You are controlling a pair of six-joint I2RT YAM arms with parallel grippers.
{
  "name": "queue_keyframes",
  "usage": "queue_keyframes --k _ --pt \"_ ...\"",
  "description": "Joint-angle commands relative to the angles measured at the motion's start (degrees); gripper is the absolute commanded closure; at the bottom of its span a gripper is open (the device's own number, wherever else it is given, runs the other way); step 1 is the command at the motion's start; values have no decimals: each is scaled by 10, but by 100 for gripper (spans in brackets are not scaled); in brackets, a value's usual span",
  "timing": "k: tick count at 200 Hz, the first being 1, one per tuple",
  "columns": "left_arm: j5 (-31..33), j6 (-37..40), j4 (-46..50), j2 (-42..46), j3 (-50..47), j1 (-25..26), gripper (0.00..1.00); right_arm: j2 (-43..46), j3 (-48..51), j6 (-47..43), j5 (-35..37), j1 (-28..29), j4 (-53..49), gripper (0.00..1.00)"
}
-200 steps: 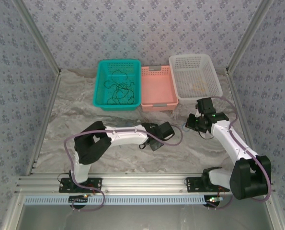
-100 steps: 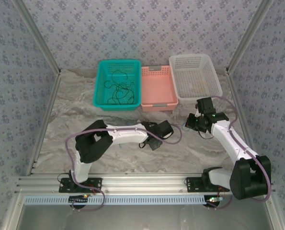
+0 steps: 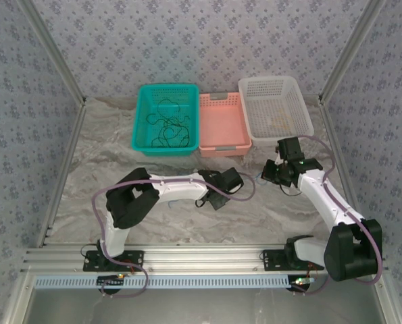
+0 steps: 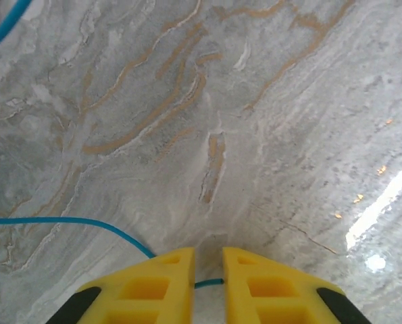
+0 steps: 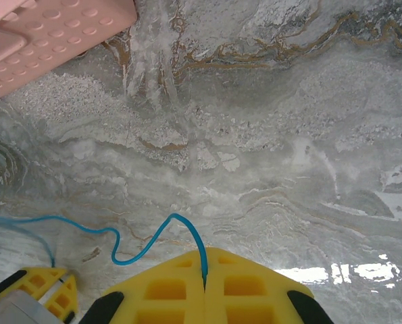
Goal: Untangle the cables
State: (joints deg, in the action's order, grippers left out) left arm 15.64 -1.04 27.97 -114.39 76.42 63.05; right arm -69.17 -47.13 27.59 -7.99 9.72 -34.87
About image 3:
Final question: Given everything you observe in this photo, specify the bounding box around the pink perforated plastic basket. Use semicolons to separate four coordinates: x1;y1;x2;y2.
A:
198;91;253;159

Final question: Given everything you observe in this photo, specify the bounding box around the small controller board with LED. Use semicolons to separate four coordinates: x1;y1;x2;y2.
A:
97;273;127;288
290;275;317;292

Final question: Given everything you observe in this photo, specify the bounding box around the teal perforated plastic basket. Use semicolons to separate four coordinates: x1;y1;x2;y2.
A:
130;83;201;158

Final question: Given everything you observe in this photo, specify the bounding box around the slotted pale cable duct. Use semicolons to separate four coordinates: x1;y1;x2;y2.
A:
34;273;311;290

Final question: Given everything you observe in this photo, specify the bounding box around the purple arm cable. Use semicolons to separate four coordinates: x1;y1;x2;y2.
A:
292;134;383;296
91;171;257;300

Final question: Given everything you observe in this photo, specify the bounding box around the white perforated plastic basket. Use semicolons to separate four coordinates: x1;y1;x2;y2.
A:
237;75;316;148

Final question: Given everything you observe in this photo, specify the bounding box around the yellow thin cable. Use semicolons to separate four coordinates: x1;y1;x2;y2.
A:
271;107;291;131

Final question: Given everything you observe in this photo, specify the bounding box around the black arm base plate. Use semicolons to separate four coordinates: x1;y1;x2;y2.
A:
82;249;145;272
261;248;325;272

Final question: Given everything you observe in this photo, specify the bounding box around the grey metal sheet panel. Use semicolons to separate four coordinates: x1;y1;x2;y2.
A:
3;272;396;324

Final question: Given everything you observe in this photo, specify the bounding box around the black thin cable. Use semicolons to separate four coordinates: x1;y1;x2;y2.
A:
145;113;192;150
155;97;191;131

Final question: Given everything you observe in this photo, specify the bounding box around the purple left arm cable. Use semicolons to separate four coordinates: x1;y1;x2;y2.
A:
91;171;257;300

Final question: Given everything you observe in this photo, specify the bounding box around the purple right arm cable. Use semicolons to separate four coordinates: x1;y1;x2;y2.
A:
292;134;383;296

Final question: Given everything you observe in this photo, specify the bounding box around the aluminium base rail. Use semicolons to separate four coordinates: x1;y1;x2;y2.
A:
22;243;389;273

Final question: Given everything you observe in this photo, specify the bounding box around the aluminium frame post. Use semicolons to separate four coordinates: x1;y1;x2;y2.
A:
318;0;389;102
18;0;87;106

